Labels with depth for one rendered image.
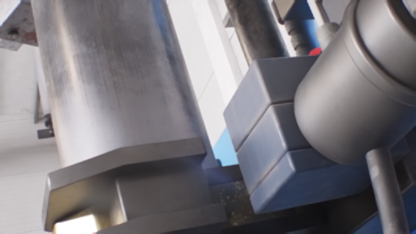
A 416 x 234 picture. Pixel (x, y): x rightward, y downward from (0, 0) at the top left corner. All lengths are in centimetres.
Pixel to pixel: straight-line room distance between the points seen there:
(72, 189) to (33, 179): 1183
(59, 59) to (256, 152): 39
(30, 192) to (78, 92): 1152
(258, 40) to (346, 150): 71
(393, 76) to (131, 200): 30
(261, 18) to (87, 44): 47
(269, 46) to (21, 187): 1130
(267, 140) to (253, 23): 69
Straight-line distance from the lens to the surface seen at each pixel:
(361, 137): 56
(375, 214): 72
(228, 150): 113
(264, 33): 127
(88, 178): 66
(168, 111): 86
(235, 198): 76
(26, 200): 1234
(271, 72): 62
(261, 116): 62
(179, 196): 67
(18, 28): 125
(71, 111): 89
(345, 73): 52
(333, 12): 75
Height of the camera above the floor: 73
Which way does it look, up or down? 25 degrees up
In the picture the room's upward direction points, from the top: 18 degrees counter-clockwise
